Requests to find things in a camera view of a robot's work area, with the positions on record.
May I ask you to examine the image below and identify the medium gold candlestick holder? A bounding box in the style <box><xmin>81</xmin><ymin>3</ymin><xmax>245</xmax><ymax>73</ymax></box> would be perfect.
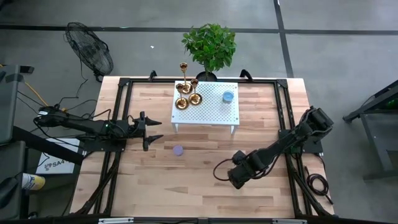
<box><xmin>188</xmin><ymin>78</ymin><xmax>203</xmax><ymax>106</ymax></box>

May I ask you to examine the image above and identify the yellow extension cord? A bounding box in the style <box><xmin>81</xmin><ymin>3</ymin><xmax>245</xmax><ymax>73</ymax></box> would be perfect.
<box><xmin>0</xmin><ymin>63</ymin><xmax>68</xmax><ymax>113</ymax></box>

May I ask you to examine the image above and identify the tall gold candlestick holder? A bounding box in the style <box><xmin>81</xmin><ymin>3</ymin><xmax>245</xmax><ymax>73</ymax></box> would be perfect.
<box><xmin>178</xmin><ymin>62</ymin><xmax>193</xmax><ymax>95</ymax></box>

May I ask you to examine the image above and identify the silver metal bracket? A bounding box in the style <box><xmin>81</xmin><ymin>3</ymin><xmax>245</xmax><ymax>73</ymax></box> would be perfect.
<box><xmin>272</xmin><ymin>218</ymin><xmax>308</xmax><ymax>224</ymax></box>
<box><xmin>98</xmin><ymin>217</ymin><xmax>135</xmax><ymax>224</ymax></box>

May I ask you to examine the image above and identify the black plant pot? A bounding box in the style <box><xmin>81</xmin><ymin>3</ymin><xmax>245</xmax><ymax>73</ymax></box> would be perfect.
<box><xmin>195</xmin><ymin>71</ymin><xmax>218</xmax><ymax>82</ymax></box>

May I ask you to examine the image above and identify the white perforated metal shelf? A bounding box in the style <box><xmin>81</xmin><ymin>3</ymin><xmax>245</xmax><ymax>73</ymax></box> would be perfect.
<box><xmin>170</xmin><ymin>80</ymin><xmax>241</xmax><ymax>135</ymax></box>

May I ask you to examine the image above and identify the dark grey equipment cart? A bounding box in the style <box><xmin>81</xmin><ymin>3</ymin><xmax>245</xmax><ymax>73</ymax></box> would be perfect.
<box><xmin>0</xmin><ymin>63</ymin><xmax>85</xmax><ymax>220</ymax></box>

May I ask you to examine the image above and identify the coiled black cable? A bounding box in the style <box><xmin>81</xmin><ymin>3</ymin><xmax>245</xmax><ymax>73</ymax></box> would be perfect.
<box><xmin>305</xmin><ymin>166</ymin><xmax>334</xmax><ymax>205</ymax></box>

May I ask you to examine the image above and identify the short gold candlestick holder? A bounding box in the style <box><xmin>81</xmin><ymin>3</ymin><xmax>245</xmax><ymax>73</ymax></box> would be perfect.
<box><xmin>175</xmin><ymin>83</ymin><xmax>190</xmax><ymax>110</ymax></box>

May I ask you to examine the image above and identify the black aluminium table frame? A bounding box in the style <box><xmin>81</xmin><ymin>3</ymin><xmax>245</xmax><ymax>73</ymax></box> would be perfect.
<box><xmin>70</xmin><ymin>68</ymin><xmax>335</xmax><ymax>224</ymax></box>

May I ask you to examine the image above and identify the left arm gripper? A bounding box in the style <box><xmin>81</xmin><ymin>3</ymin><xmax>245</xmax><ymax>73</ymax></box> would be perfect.
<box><xmin>126</xmin><ymin>111</ymin><xmax>165</xmax><ymax>152</ymax></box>

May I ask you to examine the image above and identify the black metal cart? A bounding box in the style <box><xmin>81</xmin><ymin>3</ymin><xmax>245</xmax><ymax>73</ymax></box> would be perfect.
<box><xmin>343</xmin><ymin>79</ymin><xmax>398</xmax><ymax>181</ymax></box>

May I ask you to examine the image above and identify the black floor fan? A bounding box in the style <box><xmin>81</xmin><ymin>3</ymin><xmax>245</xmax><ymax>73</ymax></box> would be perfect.
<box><xmin>64</xmin><ymin>21</ymin><xmax>114</xmax><ymax>82</ymax></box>

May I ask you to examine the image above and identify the yellow and white can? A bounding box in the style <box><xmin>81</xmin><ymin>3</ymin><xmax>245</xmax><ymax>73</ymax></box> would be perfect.
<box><xmin>21</xmin><ymin>172</ymin><xmax>46</xmax><ymax>191</ymax></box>

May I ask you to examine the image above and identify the green leafy plant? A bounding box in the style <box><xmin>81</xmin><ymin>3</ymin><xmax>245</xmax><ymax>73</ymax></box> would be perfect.
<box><xmin>182</xmin><ymin>23</ymin><xmax>237</xmax><ymax>75</ymax></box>

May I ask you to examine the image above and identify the blue candle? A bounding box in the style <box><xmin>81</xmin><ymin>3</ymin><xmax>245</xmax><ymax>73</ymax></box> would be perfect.
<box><xmin>222</xmin><ymin>90</ymin><xmax>234</xmax><ymax>105</ymax></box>

